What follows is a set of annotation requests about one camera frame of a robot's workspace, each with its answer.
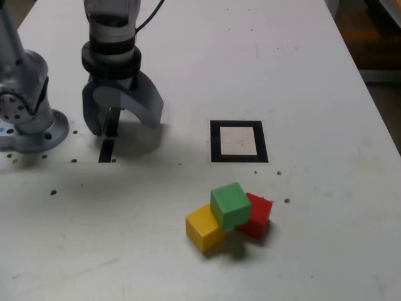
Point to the green cube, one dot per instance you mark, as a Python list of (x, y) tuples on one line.
[(230, 203)]

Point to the black tape strip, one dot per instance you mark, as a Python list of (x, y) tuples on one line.
[(106, 150)]

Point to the yellow cube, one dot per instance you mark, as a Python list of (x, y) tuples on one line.
[(202, 229)]

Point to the red cube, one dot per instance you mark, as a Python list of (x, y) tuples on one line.
[(258, 216)]

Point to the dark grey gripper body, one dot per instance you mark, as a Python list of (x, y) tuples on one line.
[(112, 83)]

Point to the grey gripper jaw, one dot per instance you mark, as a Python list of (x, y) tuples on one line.
[(89, 109), (144, 100)]

